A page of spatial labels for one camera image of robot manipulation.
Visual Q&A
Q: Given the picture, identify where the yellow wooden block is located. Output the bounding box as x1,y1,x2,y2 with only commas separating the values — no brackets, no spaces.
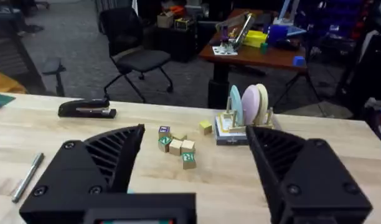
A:
199,119,214,136

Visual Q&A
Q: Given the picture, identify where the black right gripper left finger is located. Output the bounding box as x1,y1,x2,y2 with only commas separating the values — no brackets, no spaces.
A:
19,124,146,224

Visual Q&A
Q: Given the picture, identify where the black stapler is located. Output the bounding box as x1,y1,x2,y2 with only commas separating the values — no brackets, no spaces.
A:
57,97,118,119

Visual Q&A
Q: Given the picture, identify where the small wooden peg rack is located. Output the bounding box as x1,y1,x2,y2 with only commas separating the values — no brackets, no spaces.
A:
219,96,276,135

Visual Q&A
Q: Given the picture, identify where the heap of wooden letter blocks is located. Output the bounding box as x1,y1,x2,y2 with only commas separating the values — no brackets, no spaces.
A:
158,125,197,170

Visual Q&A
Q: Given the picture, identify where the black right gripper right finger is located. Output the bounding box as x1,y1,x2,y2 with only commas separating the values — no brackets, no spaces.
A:
245,125,374,224

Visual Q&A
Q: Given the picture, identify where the flat grey and white box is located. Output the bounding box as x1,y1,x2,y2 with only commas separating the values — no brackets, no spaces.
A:
213,114,282,146

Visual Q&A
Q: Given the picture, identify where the black office chair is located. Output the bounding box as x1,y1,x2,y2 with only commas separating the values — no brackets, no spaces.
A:
98,6,174,104

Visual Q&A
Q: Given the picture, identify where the cardboard box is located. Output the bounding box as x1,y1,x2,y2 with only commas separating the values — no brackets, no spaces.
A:
156,11,175,29

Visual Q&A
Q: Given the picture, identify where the silver pen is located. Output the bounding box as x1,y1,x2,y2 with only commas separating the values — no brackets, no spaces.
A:
11,152,45,204

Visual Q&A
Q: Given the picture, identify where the light blue plate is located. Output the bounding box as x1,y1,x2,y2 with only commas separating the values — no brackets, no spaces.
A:
228,85,244,126

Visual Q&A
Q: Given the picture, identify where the pink plate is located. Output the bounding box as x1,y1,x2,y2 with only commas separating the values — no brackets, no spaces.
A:
241,84,261,126

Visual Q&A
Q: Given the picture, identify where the cream plate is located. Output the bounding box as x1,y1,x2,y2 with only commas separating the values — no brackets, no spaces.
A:
254,83,270,126

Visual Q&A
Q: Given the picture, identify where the yellow tub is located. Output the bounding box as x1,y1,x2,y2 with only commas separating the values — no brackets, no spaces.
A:
242,29,268,49

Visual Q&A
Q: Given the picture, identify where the brown wooden desk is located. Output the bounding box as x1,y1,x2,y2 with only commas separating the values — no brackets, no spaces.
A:
197,8,322,110

